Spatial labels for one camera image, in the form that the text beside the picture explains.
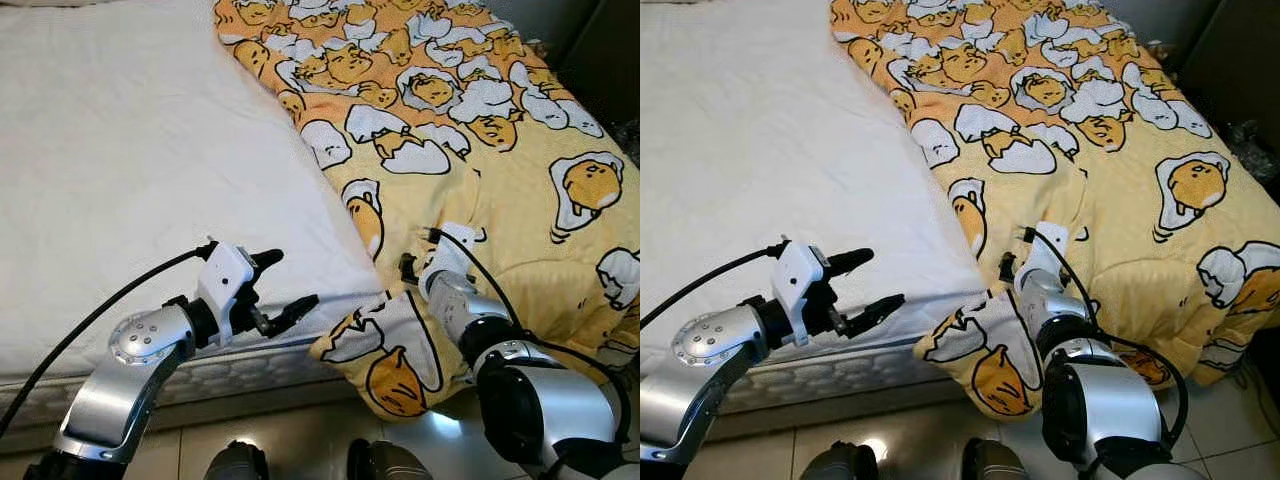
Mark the dark furniture panel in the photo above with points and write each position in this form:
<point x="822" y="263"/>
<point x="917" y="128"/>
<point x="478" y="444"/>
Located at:
<point x="605" y="60"/>
<point x="1235" y="70"/>

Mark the grey right robot leg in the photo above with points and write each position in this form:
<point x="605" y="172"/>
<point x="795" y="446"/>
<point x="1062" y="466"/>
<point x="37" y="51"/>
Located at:
<point x="388" y="463"/>
<point x="995" y="463"/>

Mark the grey crumpled bag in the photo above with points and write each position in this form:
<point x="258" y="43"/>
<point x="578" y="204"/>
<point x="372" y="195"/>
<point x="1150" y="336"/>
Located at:
<point x="1255" y="150"/>

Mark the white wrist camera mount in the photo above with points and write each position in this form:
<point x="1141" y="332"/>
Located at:
<point x="225" y="280"/>
<point x="455" y="255"/>
<point x="1045" y="255"/>
<point x="800" y="280"/>

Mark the white quilted mattress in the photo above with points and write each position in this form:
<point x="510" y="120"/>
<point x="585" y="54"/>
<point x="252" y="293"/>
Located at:
<point x="760" y="150"/>
<point x="130" y="150"/>

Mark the yellow egg print blanket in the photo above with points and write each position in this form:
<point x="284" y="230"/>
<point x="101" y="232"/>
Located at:
<point x="1100" y="250"/>
<point x="500" y="250"/>

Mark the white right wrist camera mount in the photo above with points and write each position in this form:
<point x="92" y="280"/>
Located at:
<point x="1045" y="255"/>
<point x="455" y="255"/>

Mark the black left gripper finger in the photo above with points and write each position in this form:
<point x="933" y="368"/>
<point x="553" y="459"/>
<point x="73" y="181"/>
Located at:
<point x="850" y="260"/>
<point x="870" y="316"/>
<point x="285" y="316"/>
<point x="268" y="259"/>

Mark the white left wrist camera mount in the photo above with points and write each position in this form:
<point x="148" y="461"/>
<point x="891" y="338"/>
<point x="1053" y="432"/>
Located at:
<point x="800" y="280"/>
<point x="225" y="280"/>

